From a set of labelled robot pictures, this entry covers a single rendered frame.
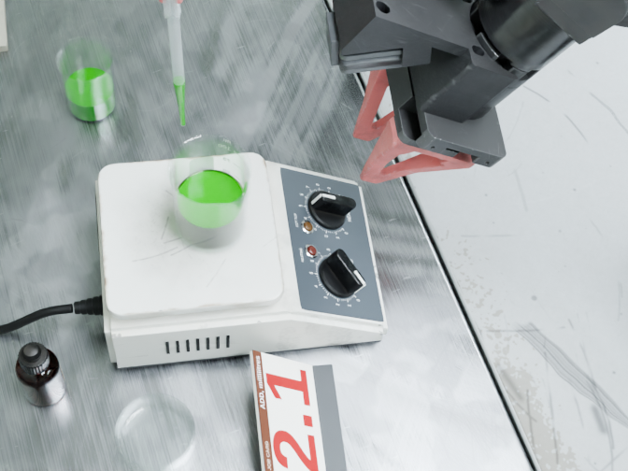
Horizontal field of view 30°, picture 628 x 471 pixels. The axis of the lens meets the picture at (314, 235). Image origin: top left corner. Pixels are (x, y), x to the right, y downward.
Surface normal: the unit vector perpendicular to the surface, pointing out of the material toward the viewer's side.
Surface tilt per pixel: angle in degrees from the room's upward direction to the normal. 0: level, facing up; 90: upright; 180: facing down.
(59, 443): 0
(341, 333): 90
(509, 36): 68
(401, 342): 0
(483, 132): 30
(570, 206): 0
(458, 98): 90
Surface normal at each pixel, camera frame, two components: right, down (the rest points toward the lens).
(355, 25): -0.82, -0.18
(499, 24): -0.71, 0.18
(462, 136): 0.56, -0.45
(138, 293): 0.07, -0.49
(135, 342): 0.15, 0.87
